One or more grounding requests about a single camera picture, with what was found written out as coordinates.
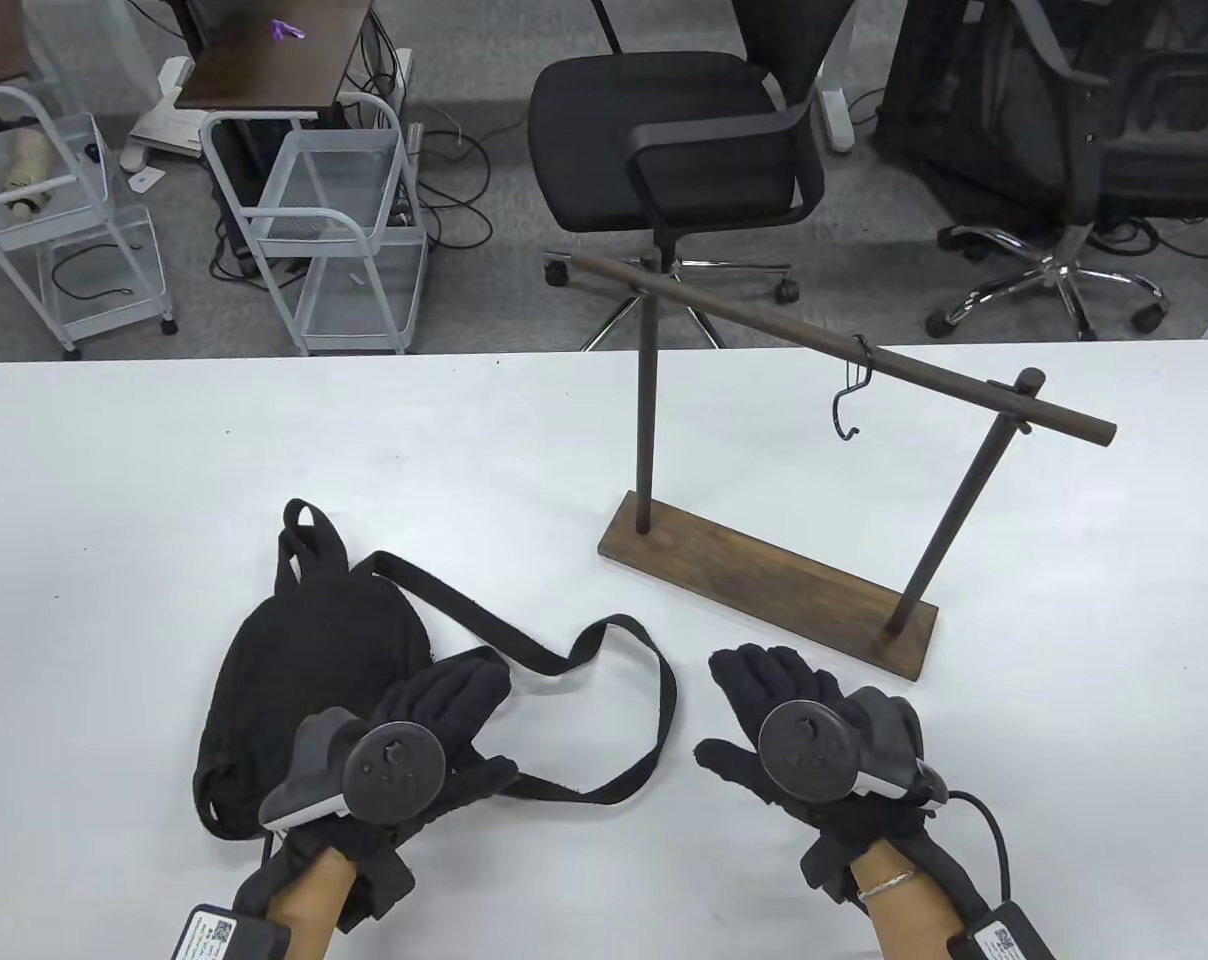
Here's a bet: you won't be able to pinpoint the person's right forearm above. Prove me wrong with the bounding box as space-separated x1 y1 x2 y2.
852 840 977 960

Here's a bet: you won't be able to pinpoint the dark wooden hanging rack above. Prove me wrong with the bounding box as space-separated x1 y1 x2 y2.
567 252 1117 683

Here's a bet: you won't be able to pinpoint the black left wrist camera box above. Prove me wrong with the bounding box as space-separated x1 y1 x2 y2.
171 905 293 960

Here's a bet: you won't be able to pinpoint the person's right hand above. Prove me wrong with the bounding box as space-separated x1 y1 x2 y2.
694 643 967 901

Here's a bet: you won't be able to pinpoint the black cushioned office chair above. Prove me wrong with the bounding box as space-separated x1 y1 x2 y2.
527 0 857 351

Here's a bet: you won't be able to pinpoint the black floor cables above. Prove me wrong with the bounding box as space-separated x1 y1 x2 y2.
404 100 495 251

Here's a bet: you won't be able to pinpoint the grey right hand controller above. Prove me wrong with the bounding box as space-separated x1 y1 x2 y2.
759 685 950 806

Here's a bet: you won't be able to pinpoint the black mesh office chair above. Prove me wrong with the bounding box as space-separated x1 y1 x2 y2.
879 0 1208 341

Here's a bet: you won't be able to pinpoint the black backpack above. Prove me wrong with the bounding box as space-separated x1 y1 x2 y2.
192 500 680 841

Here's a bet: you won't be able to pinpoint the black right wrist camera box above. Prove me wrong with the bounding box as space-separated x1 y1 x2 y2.
949 902 1060 960

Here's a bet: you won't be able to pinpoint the beige object in cart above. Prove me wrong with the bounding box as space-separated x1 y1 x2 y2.
4 130 55 221

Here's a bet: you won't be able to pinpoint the white wire cart with items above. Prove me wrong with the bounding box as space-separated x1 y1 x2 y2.
0 85 178 359

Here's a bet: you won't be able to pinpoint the white desk foot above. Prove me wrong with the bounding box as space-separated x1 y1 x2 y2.
119 55 215 171

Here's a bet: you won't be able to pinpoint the person's left forearm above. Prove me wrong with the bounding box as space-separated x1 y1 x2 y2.
264 855 360 960

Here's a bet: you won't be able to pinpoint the dark brown side desk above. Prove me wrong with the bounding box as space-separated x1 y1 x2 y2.
172 0 377 111

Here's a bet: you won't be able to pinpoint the empty white wire cart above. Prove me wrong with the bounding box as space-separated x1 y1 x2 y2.
200 92 430 356

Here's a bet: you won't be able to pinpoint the black metal s-hook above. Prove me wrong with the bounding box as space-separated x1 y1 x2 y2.
830 338 873 441

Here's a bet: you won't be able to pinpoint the person's left hand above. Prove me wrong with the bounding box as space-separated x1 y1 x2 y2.
229 645 520 936

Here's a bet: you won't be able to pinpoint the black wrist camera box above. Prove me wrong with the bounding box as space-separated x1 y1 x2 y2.
949 902 1060 960
171 905 293 960

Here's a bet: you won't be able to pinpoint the black computer tower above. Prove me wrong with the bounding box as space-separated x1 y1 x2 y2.
209 115 310 281

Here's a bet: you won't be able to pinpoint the grey left hand controller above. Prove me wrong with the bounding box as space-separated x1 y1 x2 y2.
259 708 448 831

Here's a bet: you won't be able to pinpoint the grey hand controller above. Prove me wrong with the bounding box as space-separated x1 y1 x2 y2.
759 685 950 806
259 708 448 831

